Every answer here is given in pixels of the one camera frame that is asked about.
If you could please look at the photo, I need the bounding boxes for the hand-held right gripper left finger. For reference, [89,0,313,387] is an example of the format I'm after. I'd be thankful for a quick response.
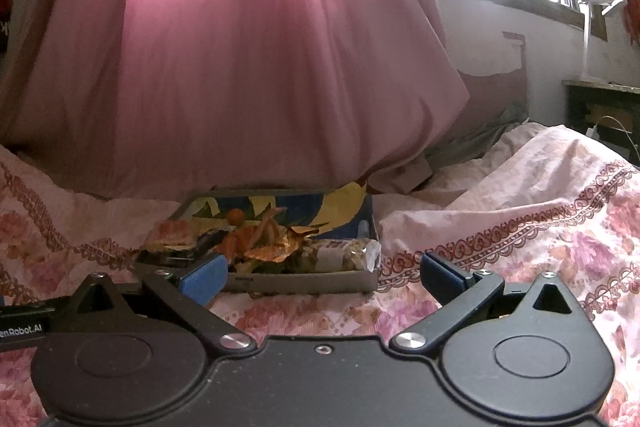
[50,253,258,354]

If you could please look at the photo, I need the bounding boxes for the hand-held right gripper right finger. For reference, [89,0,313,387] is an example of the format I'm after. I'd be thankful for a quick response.
[390,251,593,353]

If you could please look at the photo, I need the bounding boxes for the pale orange snack packet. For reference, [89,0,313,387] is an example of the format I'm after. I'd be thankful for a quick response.
[142,221,198,255]

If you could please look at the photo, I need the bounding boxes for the clear packet of orange snack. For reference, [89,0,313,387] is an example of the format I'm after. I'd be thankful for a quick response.
[215,207,321,265]

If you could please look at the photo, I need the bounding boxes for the shallow box with painted lining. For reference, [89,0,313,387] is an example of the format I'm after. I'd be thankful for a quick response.
[131,188,382,295]

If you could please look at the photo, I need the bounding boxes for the clear nut bar packet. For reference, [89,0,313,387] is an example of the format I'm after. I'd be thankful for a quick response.
[300,238,382,274]

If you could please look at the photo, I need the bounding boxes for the floral pink blanket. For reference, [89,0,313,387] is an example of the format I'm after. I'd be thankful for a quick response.
[0,122,640,427]

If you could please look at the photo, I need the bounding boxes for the grey green bed sheet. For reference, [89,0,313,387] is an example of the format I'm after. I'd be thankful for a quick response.
[425,107,531,180]

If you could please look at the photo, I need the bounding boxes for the pink hanging curtain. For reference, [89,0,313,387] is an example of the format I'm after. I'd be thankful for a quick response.
[0,0,471,200]

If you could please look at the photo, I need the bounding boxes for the dark desk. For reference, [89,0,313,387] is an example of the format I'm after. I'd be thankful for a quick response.
[562,79,640,158]

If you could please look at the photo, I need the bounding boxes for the white desk lamp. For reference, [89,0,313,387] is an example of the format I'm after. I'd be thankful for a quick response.
[579,0,629,84]

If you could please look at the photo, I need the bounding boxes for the white cable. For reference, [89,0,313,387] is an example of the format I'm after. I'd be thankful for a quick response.
[590,116,638,145]

